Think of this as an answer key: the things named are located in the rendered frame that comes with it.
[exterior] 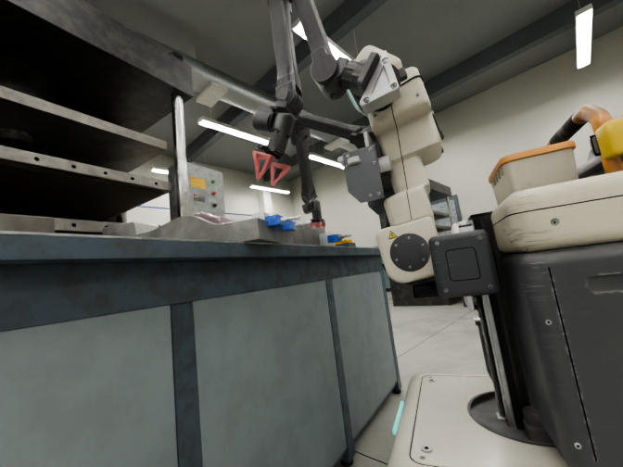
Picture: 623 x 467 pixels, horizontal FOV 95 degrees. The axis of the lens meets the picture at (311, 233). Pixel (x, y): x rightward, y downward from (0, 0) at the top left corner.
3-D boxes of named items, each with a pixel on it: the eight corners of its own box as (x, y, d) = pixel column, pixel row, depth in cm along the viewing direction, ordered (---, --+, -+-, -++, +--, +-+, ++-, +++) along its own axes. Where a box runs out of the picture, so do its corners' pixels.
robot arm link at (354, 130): (286, 112, 134) (299, 106, 139) (289, 140, 143) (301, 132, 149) (371, 135, 113) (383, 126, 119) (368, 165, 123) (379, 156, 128)
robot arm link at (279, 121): (290, 110, 82) (298, 119, 87) (271, 107, 85) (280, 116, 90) (283, 133, 82) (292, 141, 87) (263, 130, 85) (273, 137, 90)
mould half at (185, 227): (294, 246, 95) (290, 213, 97) (260, 238, 70) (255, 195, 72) (169, 265, 108) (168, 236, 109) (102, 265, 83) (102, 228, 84)
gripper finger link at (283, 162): (255, 179, 87) (263, 149, 86) (268, 184, 93) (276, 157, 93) (273, 183, 84) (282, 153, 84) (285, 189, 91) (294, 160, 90)
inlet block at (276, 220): (304, 227, 79) (301, 208, 80) (298, 225, 74) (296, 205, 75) (260, 234, 82) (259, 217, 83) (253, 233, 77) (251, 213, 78)
